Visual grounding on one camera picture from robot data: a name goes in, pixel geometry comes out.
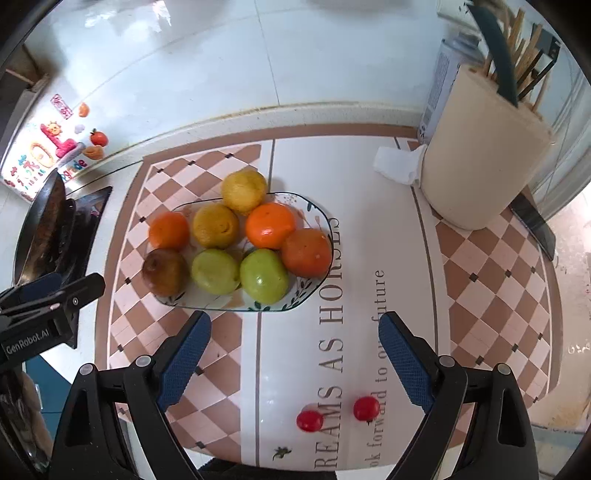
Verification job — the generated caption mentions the dark reddish orange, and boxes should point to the dark reddish orange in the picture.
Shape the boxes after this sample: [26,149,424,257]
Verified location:
[281,228,334,279]

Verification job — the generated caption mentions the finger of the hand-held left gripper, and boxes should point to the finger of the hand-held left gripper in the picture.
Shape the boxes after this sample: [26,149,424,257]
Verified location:
[0,272,106,320]
[0,271,63,302]

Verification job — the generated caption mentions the cream utensil holder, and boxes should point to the cream utensil holder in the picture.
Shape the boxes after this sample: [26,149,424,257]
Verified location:
[419,65,557,230]

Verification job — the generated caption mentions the grey metal canister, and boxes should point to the grey metal canister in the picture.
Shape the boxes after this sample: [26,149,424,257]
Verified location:
[418,39,462,144]

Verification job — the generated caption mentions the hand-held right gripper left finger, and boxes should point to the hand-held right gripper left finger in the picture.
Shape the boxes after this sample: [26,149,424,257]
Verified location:
[48,310,213,480]

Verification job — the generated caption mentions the red cherry tomato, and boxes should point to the red cherry tomato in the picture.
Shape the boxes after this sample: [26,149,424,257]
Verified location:
[353,395,380,422]
[296,410,324,433]

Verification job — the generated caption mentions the green apple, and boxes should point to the green apple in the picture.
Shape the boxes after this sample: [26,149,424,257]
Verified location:
[239,248,290,304]
[191,248,242,295]

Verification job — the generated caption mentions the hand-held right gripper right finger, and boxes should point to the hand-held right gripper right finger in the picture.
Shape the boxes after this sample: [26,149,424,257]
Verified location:
[378,311,541,480]

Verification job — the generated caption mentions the black range hood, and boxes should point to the black range hood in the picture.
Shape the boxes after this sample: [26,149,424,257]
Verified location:
[0,41,52,167]

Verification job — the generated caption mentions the colourful wall stickers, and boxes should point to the colourful wall stickers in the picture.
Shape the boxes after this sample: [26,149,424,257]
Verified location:
[0,92,109,195]

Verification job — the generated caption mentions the bundle of wooden chopsticks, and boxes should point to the bundle of wooden chopsticks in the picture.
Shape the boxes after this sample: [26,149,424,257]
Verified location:
[482,9,561,114]

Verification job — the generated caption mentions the checkered table mat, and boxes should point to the checkered table mat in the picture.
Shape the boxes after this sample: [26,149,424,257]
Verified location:
[95,124,564,472]

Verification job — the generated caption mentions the brown red apple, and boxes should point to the brown red apple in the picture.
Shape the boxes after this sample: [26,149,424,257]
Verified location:
[141,248,189,297]

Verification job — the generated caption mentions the patterned oval plate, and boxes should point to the patterned oval plate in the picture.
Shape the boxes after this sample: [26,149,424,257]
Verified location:
[150,191,340,313]

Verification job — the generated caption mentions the black smartphone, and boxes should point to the black smartphone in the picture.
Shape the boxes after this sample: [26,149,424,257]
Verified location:
[510,193,557,261]

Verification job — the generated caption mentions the white crumpled tissue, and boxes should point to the white crumpled tissue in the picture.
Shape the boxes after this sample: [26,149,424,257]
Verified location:
[373,144,430,186]

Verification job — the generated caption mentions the black frying pan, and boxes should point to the black frying pan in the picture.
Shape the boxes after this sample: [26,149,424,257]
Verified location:
[11,168,77,284]

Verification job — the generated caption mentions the black gas stove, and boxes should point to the black gas stove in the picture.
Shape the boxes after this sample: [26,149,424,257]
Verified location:
[9,186,114,287]

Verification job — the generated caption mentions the yellow citrus fruit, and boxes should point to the yellow citrus fruit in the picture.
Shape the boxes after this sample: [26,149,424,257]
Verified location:
[192,203,241,250]
[222,169,269,215]

